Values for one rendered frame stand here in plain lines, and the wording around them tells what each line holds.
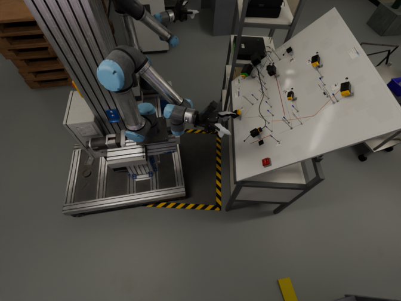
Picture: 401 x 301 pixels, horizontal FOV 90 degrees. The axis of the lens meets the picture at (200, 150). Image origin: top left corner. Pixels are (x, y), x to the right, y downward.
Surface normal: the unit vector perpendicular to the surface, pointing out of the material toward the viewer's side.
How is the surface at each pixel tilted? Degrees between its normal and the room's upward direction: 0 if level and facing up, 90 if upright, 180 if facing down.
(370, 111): 48
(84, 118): 0
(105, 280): 0
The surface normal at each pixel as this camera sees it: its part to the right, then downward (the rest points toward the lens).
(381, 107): -0.72, -0.40
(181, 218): 0.04, -0.53
